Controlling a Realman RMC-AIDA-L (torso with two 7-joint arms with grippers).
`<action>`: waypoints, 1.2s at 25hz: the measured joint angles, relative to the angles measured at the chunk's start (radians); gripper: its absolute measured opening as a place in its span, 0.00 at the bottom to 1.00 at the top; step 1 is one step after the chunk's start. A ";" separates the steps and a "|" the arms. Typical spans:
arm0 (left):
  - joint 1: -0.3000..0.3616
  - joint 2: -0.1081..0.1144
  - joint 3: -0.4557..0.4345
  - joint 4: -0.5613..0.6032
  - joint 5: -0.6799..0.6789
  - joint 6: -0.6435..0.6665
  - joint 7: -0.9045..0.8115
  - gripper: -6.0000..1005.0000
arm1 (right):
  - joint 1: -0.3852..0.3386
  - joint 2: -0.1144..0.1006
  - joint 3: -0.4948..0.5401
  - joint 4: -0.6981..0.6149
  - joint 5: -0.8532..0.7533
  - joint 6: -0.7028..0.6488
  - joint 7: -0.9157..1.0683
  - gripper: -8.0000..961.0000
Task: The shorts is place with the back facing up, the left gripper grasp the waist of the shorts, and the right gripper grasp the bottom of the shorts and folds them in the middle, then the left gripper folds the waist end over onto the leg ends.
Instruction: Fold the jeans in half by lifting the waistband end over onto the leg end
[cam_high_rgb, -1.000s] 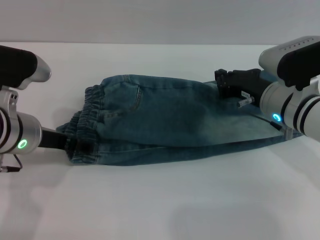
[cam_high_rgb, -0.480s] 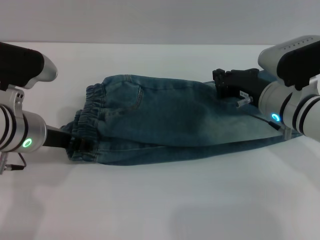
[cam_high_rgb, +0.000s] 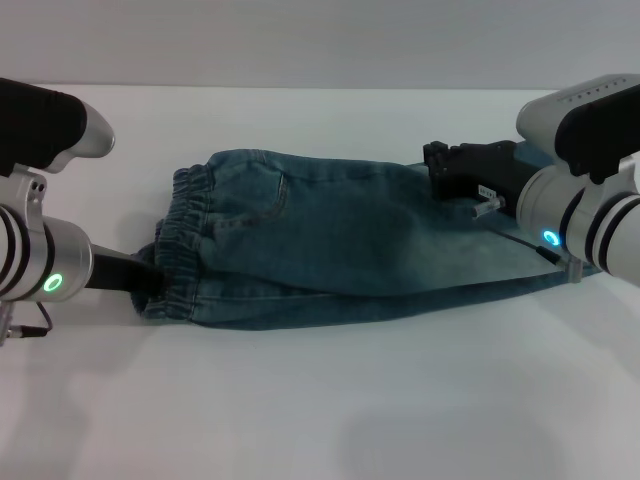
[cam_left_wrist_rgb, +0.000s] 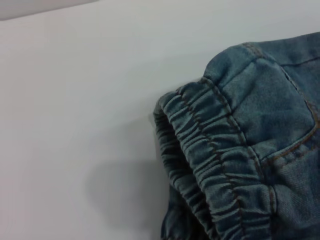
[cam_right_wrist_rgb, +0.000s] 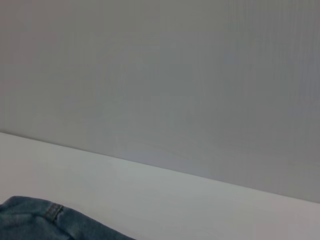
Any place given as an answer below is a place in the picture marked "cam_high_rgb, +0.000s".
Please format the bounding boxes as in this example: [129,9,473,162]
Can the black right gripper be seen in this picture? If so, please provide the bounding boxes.
[422,140,535,218]

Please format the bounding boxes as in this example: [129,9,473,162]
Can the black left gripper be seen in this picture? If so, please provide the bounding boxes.
[83,252,168,297]

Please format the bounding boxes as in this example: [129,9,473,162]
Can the blue denim shorts with cartoon print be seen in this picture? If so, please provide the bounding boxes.
[130,141,601,332]

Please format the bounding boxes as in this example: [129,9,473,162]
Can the left arm cable with connector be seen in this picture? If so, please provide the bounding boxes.
[0,299,53,347]

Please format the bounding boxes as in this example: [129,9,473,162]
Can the arm cable with connector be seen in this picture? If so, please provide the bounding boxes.
[0,299,53,347]
[469,196,584,285]

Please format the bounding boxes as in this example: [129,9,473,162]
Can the right arm cable with connector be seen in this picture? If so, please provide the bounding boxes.
[469,196,584,285]

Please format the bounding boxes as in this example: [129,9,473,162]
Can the right wrist camera black silver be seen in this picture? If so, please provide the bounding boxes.
[516,73,640,185]

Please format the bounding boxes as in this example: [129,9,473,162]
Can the wrist camera black silver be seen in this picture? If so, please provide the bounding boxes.
[516,73,640,185]
[0,77,117,177]

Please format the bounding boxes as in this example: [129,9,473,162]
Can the left wrist camera black silver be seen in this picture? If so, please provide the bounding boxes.
[0,77,117,177]

